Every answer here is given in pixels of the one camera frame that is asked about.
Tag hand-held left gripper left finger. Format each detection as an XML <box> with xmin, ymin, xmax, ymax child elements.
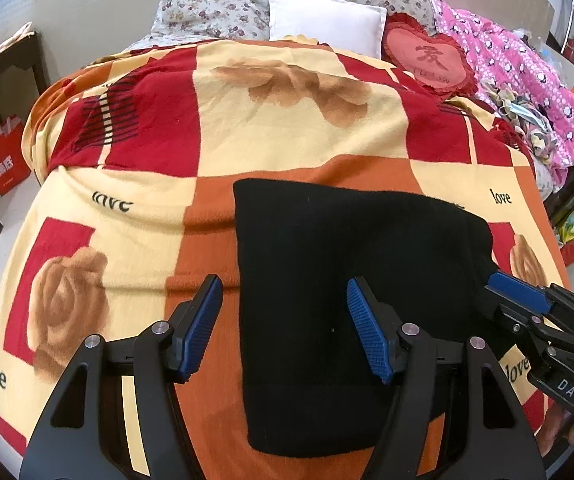
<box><xmin>18</xmin><ymin>274</ymin><xmax>224</xmax><ymax>480</ymax></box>

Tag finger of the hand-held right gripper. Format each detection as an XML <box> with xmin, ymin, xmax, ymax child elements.
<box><xmin>483</xmin><ymin>285</ymin><xmax>574</xmax><ymax>376</ymax></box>
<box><xmin>487</xmin><ymin>270</ymin><xmax>574</xmax><ymax>328</ymax></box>

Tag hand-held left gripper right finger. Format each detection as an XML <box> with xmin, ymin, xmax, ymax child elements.
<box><xmin>345</xmin><ymin>277</ymin><xmax>550</xmax><ymax>480</ymax></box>

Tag black pants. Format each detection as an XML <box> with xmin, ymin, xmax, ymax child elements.
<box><xmin>232</xmin><ymin>177</ymin><xmax>505</xmax><ymax>456</ymax></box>

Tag colourful cloth pile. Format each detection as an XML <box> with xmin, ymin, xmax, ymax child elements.
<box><xmin>487</xmin><ymin>85</ymin><xmax>568</xmax><ymax>201</ymax></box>

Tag red orange printed blanket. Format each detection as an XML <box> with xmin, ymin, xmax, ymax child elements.
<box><xmin>0</xmin><ymin>35</ymin><xmax>574</xmax><ymax>480</ymax></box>

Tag pink printed quilt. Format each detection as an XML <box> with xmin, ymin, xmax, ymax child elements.
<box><xmin>427</xmin><ymin>0</ymin><xmax>574</xmax><ymax>171</ymax></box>

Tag red heart cushion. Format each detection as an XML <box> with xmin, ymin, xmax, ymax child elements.
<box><xmin>381</xmin><ymin>12</ymin><xmax>478</xmax><ymax>98</ymax></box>

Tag red shopping bag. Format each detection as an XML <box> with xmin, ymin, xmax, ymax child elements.
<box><xmin>0</xmin><ymin>115</ymin><xmax>33</xmax><ymax>197</ymax></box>

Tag white pillow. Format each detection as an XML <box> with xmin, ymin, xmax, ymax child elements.
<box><xmin>267</xmin><ymin>0</ymin><xmax>388</xmax><ymax>61</ymax></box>

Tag floral grey pillows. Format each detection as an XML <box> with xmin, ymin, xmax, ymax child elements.
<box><xmin>149</xmin><ymin>0</ymin><xmax>440</xmax><ymax>56</ymax></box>

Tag pink cloth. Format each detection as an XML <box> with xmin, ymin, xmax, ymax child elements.
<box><xmin>0</xmin><ymin>21</ymin><xmax>35</xmax><ymax>48</ymax></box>

